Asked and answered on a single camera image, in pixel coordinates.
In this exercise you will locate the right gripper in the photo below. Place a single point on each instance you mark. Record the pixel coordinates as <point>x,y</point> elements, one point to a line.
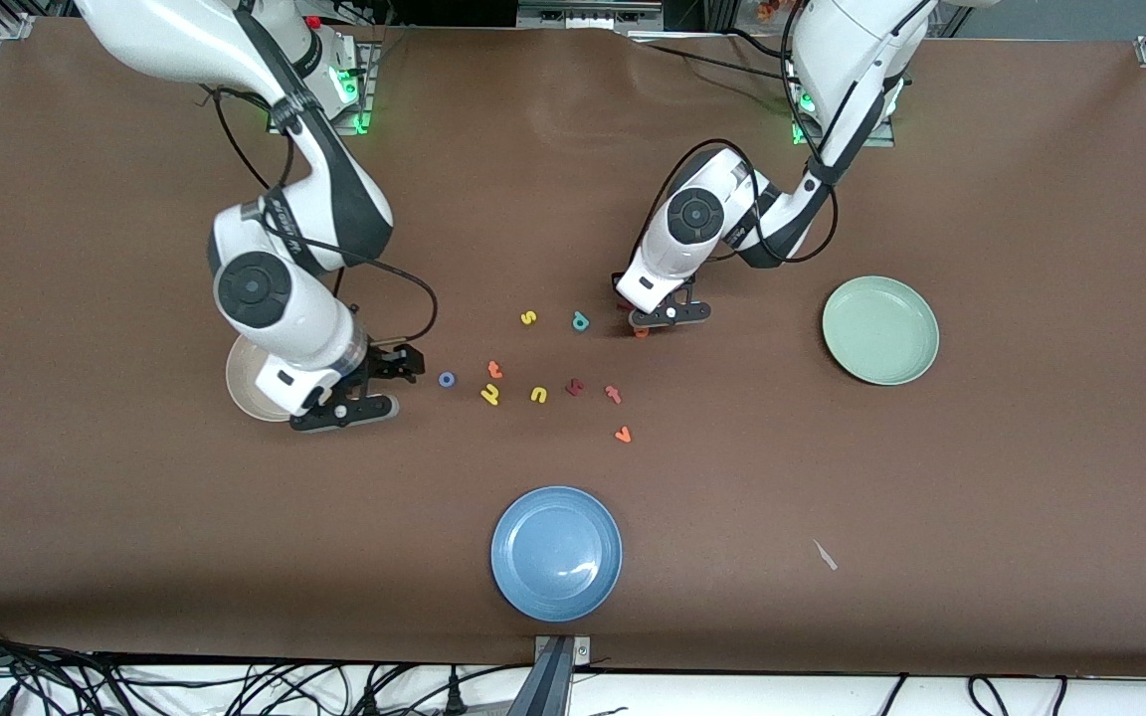
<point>383,365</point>

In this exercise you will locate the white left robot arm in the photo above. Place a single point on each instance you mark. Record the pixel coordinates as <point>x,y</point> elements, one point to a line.
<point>697,214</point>

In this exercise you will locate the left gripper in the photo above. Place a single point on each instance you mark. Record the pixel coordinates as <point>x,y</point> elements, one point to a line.
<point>615,278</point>

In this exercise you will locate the pale green plate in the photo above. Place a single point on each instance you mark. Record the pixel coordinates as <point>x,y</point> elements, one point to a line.
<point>879,330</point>

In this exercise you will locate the blue plate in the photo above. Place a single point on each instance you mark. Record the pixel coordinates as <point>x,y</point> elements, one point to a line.
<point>555,553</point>

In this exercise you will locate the black power plug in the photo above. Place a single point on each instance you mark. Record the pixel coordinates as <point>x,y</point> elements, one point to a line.
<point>454,698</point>

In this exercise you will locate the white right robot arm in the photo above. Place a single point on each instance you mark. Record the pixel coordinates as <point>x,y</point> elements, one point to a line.
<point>255,288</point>

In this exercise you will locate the silver metal rack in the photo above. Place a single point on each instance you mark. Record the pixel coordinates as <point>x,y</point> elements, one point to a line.
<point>593,14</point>

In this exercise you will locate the white paper scrap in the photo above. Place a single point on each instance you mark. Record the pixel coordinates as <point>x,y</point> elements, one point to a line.
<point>825,555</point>

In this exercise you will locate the aluminium corner bracket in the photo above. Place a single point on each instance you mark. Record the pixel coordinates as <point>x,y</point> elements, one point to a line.
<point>14,25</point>

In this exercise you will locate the beige brown plate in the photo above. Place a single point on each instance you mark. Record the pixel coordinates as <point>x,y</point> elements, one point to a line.
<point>240,383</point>

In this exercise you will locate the grey metal camera mount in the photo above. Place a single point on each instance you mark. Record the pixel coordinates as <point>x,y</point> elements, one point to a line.
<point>553,676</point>

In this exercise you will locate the teal letter p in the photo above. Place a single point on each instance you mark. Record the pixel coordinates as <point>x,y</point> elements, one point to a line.
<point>580,321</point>

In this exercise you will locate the yellow letter h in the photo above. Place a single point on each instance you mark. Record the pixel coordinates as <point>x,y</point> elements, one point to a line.
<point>490,396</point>

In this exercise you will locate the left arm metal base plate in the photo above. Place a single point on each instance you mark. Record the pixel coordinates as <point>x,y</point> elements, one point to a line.
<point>881,139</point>

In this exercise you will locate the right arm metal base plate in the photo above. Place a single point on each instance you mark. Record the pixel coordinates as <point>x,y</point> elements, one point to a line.
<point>364,121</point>

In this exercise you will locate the dark red letter k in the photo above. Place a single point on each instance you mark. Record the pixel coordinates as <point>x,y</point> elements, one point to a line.
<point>575,387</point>

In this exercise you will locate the pink letter t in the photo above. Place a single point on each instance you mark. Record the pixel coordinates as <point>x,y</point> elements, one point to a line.
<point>614,394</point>

